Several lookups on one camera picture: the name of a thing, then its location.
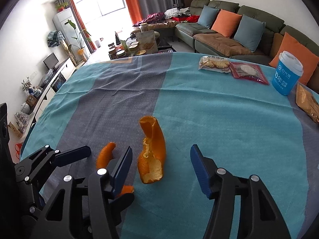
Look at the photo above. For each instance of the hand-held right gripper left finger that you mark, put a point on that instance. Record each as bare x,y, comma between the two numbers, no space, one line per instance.
121,171

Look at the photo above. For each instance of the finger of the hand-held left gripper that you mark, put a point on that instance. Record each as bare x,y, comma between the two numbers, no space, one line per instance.
127,203
74,154

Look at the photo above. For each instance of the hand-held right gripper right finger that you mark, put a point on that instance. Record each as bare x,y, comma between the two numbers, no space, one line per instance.
200,169

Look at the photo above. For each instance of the small orange peel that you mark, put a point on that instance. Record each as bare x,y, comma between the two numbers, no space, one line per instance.
104,154

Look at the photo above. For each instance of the large orange peel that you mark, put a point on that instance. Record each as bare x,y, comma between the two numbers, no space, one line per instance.
154,149

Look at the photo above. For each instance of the teal and grey tablecloth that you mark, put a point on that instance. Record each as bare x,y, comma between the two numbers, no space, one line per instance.
211,119

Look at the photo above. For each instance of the orange plastic bag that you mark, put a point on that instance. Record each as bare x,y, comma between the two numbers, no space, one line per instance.
19,148

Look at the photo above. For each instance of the clear bag of items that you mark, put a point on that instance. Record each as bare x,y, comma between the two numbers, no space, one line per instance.
22,120

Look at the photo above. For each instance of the white ceramic jar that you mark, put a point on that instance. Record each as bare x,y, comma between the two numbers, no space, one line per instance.
26,107

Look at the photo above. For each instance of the blue and white porcelain jar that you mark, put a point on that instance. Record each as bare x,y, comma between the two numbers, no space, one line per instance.
37,92

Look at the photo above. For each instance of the white tv cabinet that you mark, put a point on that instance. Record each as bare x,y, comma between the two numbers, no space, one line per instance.
62,74

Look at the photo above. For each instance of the clear plastic bag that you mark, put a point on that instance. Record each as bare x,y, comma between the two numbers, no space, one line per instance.
46,78

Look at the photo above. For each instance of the small plant in vase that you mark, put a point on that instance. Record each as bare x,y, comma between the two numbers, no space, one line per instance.
27,86

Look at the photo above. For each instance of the black monitor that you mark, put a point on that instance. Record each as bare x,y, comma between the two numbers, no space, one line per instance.
50,61

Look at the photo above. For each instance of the tall plant in yellow pot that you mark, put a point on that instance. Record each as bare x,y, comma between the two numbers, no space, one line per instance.
81,52

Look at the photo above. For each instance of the clear cookie packet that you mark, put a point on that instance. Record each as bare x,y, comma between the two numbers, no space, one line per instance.
214,64

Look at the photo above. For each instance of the red snack packet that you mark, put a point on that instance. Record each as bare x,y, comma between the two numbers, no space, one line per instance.
248,73

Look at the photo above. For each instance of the small grey container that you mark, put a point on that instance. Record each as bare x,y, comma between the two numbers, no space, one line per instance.
98,45

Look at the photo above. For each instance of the cloth covered standing fan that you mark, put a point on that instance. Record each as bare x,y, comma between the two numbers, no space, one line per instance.
54,38

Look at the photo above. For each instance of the blue paper cup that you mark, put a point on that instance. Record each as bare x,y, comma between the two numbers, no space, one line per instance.
284,79

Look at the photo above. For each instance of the glass coffee table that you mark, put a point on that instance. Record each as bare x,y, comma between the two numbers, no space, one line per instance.
164,47

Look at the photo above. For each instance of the brown snack packet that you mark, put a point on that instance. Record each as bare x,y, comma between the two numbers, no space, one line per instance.
309,102

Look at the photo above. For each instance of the green and brown sofa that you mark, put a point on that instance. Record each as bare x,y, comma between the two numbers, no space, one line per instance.
224,42

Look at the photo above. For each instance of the white floor air conditioner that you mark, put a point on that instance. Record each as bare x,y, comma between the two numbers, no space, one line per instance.
64,20

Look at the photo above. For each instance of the large blue cushion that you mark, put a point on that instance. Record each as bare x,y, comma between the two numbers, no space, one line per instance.
249,33

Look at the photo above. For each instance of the grey and red striped curtain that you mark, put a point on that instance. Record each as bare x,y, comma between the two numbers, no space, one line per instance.
74,7

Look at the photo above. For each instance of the small orange cushion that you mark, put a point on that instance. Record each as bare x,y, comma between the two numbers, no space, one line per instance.
225,23

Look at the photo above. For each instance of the small red potted plant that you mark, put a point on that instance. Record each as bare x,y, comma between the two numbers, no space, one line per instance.
61,6

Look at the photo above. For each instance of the red cloth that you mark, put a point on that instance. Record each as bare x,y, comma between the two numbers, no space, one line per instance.
190,18

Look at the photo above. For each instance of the small blue cushion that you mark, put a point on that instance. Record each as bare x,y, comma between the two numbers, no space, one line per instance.
208,17

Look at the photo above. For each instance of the large orange cushion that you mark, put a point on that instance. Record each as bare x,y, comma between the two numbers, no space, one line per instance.
294,47

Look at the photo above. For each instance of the maroon clothes pile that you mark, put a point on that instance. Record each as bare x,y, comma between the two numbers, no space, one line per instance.
149,18

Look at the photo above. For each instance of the window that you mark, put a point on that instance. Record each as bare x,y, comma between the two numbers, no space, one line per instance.
104,0

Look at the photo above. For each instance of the white clothes pile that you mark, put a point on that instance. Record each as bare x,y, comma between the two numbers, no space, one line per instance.
174,12

